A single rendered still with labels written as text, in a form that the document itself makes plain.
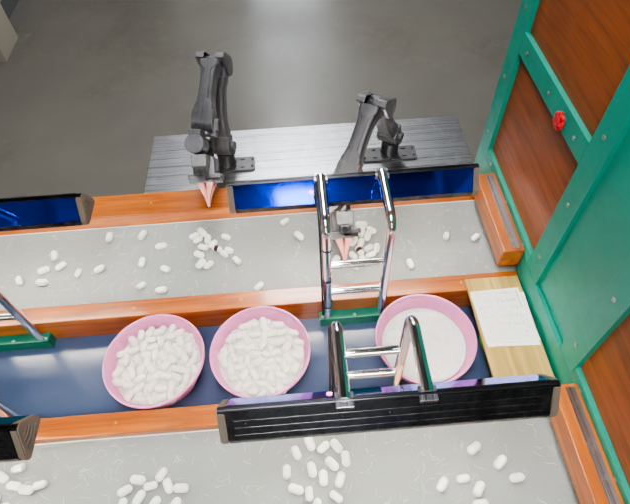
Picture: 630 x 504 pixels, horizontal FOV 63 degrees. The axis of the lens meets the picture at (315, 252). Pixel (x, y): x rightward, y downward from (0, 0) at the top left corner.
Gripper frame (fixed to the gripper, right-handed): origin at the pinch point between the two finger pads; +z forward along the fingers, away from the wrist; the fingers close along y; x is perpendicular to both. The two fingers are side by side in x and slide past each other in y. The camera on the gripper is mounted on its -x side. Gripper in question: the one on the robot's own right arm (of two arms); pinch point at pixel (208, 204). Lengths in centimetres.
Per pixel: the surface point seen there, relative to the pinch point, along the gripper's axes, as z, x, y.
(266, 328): 36.3, -20.9, 16.6
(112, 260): 15.1, -2.9, -30.5
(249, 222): 6.6, 4.4, 11.6
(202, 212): 2.2, 5.7, -3.4
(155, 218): 3.0, 5.7, -18.7
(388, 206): 6, -44, 49
